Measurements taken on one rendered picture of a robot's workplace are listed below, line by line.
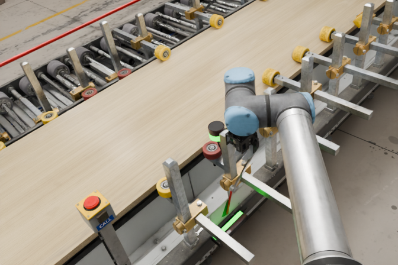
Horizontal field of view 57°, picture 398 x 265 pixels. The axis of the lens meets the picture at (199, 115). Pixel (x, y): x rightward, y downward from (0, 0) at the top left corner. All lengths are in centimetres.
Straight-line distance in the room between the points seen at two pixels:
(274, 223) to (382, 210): 65
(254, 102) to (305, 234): 42
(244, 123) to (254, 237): 142
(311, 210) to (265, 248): 159
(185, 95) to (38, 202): 81
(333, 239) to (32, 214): 117
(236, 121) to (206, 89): 90
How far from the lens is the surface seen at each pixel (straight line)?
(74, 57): 210
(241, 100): 100
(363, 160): 277
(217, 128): 132
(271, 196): 141
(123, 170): 155
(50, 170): 170
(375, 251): 236
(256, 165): 183
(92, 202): 104
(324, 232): 68
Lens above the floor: 198
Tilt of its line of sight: 39 degrees down
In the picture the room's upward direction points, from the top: 10 degrees counter-clockwise
